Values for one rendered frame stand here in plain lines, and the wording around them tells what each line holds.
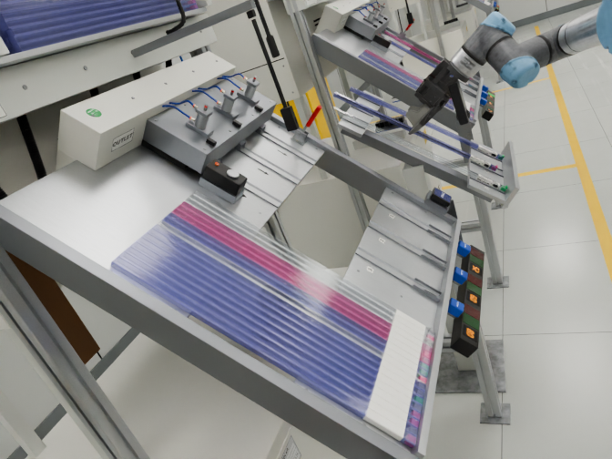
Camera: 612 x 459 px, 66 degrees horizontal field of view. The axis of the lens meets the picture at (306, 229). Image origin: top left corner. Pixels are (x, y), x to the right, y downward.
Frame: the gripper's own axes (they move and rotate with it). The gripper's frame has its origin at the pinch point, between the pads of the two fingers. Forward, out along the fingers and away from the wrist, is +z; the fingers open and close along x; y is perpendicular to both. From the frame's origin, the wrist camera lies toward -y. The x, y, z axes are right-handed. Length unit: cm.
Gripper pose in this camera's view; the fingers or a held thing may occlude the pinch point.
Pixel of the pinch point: (413, 131)
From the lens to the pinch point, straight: 141.7
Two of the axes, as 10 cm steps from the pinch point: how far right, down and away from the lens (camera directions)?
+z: -5.4, 6.2, 5.7
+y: -7.8, -6.2, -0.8
